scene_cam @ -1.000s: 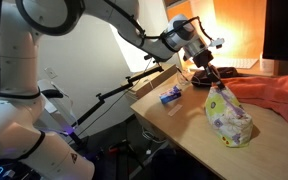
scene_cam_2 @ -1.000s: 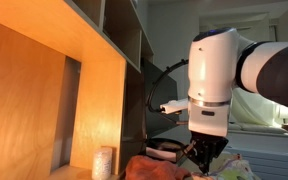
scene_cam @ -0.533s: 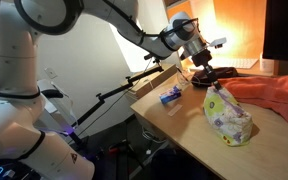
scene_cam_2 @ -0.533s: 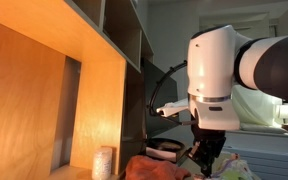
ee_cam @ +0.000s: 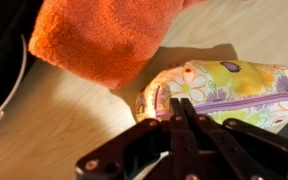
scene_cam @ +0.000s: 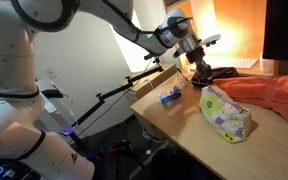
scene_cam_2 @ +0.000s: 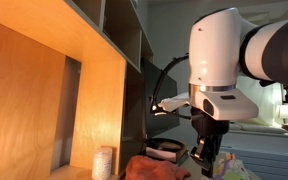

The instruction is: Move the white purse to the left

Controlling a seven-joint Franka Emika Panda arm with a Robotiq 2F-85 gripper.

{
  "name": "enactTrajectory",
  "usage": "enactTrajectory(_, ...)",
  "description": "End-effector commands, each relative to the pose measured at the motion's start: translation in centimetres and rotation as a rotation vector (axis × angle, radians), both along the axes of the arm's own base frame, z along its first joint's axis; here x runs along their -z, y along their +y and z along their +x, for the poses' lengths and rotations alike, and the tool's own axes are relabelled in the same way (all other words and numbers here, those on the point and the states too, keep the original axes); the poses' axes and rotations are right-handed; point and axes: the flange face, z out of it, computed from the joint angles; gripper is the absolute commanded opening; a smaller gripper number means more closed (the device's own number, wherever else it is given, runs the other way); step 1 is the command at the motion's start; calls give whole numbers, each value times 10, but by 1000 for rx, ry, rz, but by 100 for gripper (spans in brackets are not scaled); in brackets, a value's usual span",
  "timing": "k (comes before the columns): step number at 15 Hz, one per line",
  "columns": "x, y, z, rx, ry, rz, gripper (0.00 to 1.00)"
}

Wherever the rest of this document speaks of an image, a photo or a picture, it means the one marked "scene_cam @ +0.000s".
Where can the black computer monitor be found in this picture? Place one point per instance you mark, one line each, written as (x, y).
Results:
(284, 26)

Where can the white wall outlet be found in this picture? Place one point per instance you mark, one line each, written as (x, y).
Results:
(50, 73)

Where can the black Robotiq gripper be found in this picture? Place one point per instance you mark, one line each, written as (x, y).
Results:
(195, 55)

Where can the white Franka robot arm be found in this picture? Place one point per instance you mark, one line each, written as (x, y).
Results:
(17, 100)

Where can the blue tissue pack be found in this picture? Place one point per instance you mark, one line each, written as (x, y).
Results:
(170, 95)

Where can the dark purple pouch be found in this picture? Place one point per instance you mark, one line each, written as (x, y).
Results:
(225, 71)

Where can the small white paper strip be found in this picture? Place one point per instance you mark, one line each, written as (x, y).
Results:
(175, 109)

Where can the clear plastic cup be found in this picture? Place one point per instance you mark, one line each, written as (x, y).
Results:
(183, 78)

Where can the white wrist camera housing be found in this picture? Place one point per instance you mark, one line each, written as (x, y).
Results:
(210, 38)

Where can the light wooden box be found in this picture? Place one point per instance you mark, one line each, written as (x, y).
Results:
(150, 81)

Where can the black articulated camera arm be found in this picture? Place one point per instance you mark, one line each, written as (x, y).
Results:
(117, 90)

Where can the white keyboard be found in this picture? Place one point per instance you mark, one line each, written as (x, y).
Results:
(240, 63)

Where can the orange towel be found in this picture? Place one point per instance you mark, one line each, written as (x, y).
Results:
(267, 93)

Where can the wooden desk shelf unit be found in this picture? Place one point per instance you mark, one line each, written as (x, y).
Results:
(247, 20)

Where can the black stereo camera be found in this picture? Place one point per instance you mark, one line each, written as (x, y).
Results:
(147, 57)

